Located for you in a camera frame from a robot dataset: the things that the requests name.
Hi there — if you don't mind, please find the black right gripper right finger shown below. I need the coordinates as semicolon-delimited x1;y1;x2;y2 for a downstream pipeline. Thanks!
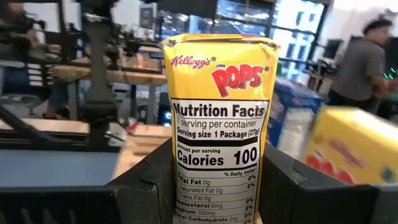
258;142;398;224

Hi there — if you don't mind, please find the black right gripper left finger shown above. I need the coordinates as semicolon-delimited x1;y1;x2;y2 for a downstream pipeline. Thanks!
0;138;175;224

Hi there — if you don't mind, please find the yellow Corn Pops cereal box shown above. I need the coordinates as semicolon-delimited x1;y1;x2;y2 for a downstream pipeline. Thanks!
303;106;398;187
160;33;280;224

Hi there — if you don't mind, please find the blue Frosted Flakes cereal box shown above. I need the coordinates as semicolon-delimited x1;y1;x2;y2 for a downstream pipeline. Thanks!
266;77;323;159

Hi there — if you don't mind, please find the wooden slatted shelf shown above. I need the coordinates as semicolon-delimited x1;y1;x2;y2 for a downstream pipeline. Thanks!
111;123;175;181

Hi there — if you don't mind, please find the black computer tower blue light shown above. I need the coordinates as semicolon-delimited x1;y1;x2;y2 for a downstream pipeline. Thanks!
157;93;172;127

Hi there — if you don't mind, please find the wooden desk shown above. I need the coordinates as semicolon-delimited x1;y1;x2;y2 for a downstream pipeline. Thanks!
52;63;167;124

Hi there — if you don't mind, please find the person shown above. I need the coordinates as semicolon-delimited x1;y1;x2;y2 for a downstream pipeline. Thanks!
0;1;83;121
328;17;398;116

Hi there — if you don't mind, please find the dark computer monitor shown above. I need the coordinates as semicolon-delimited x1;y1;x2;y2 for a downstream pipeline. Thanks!
323;39;345;60

